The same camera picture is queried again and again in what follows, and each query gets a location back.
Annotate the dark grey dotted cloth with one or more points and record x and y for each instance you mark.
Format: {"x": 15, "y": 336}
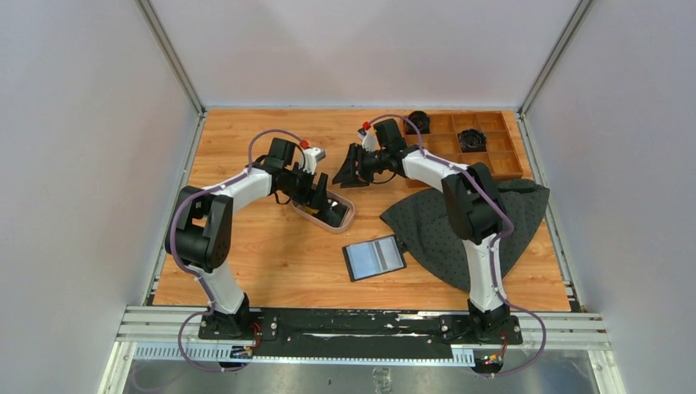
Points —
{"x": 420, "y": 224}

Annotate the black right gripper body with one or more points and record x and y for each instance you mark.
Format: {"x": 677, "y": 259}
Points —
{"x": 371, "y": 163}

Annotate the pink oval card tray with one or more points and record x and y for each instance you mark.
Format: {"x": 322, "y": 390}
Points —
{"x": 336, "y": 218}

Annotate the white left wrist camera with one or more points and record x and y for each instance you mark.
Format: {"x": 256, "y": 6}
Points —
{"x": 310, "y": 157}

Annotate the wooden compartment tray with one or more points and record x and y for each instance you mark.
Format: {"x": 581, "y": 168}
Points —
{"x": 501, "y": 156}

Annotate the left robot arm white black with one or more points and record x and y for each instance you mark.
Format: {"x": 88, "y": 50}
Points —
{"x": 199, "y": 235}

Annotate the black rolled belt middle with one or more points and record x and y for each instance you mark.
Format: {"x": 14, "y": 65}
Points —
{"x": 472, "y": 141}

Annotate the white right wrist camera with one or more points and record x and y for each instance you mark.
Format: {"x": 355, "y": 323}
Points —
{"x": 368, "y": 140}

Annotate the black card holder wallet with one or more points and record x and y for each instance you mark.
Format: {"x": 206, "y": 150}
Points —
{"x": 373, "y": 258}

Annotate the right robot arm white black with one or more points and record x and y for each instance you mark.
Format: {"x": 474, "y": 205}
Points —
{"x": 473, "y": 208}

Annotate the black rolled belt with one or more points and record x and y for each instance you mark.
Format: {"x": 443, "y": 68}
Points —
{"x": 472, "y": 141}
{"x": 420, "y": 119}

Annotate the black rolled belt top left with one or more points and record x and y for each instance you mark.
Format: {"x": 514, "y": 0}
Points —
{"x": 420, "y": 119}

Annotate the aluminium frame rail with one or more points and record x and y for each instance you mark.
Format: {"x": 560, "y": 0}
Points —
{"x": 158, "y": 350}

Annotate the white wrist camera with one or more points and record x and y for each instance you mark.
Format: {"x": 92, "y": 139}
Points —
{"x": 368, "y": 140}
{"x": 310, "y": 157}

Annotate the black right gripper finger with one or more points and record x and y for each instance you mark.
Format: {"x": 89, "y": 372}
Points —
{"x": 352, "y": 161}
{"x": 351, "y": 179}

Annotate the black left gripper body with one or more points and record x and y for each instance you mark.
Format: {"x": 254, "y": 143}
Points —
{"x": 298, "y": 184}

